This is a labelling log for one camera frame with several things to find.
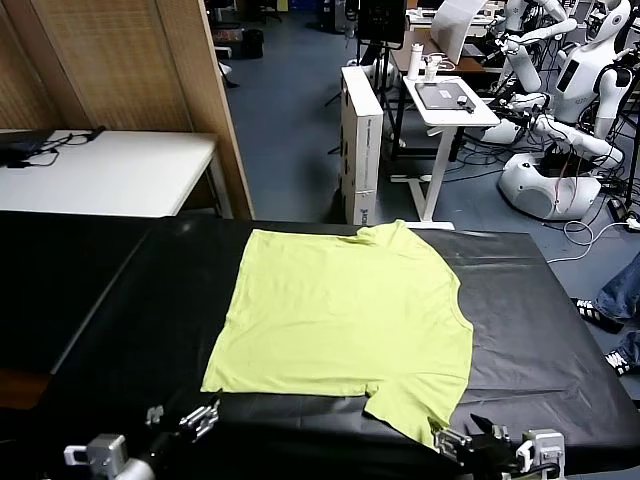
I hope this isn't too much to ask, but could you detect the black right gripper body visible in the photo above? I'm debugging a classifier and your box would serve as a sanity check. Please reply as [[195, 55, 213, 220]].
[[462, 433, 524, 474]]

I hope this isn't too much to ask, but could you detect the blue jeans leg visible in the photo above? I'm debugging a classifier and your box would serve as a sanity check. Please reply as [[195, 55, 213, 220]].
[[617, 329, 640, 362], [594, 257, 640, 331]]

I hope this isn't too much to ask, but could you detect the black trash bin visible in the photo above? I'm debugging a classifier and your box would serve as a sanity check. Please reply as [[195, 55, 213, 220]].
[[242, 27, 265, 59]]

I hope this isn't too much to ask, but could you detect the white drink bottle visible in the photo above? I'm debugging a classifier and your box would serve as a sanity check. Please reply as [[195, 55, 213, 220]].
[[407, 42, 424, 81]]

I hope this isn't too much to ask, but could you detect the white floor cable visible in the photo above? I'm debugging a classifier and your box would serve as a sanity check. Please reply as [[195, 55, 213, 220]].
[[547, 217, 640, 264]]

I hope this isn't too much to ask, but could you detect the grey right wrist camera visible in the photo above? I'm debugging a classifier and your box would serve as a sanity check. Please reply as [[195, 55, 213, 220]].
[[516, 428, 567, 475]]

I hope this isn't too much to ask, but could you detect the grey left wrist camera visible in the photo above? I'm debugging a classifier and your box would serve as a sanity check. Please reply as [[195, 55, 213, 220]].
[[63, 433, 127, 467]]

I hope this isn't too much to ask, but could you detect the white humanoid robot with base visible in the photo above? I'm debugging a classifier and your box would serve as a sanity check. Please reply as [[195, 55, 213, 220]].
[[482, 0, 634, 221]]

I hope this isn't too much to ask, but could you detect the white height-adjustable desk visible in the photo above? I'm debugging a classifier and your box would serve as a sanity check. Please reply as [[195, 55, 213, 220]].
[[389, 75, 501, 231]]

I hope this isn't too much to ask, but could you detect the brown wooden desk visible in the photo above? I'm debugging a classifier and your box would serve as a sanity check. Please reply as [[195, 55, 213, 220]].
[[389, 29, 506, 76]]

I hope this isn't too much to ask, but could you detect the yellow-green printed t-shirt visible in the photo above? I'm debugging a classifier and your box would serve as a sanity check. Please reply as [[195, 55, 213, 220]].
[[200, 218, 475, 446]]

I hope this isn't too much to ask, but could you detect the black monitor on stand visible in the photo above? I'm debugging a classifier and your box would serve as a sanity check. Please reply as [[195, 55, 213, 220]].
[[355, 0, 409, 149]]

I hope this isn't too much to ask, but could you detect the black covered side table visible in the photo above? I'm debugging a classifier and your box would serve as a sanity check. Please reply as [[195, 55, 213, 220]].
[[0, 209, 151, 376]]

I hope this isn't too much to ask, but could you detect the black cable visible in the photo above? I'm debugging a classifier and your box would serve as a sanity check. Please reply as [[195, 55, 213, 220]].
[[4, 125, 107, 169]]

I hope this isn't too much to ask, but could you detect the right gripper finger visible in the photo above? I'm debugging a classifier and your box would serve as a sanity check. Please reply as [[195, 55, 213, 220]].
[[433, 425, 474, 455], [468, 412, 511, 444]]

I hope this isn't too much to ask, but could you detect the wooden partition screen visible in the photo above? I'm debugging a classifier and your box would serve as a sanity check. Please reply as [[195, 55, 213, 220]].
[[0, 0, 255, 221]]

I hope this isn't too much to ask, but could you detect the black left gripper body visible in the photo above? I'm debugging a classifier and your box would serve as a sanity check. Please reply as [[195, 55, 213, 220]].
[[147, 427, 199, 466]]

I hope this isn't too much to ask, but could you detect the white rectangular table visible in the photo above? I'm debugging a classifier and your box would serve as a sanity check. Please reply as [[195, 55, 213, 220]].
[[0, 128, 220, 219]]

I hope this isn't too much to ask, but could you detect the tall white cardboard box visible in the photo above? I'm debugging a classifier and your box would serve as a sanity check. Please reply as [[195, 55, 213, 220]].
[[339, 64, 385, 226]]

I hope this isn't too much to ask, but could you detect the closed grey laptop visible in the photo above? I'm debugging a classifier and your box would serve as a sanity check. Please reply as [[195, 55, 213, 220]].
[[414, 82, 469, 110]]

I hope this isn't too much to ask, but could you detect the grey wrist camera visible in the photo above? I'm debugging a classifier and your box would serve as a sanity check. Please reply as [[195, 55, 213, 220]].
[[63, 433, 127, 467], [516, 428, 567, 475]]

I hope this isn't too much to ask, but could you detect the black plastic table cover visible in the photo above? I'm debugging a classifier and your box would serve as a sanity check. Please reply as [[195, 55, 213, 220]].
[[29, 218, 640, 480]]

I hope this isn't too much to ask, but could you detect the open white laptop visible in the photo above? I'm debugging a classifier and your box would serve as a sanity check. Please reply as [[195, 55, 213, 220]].
[[430, 0, 489, 65]]

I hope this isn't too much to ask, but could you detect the black laptop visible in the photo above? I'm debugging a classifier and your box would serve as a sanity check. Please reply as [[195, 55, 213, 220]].
[[0, 128, 56, 157]]

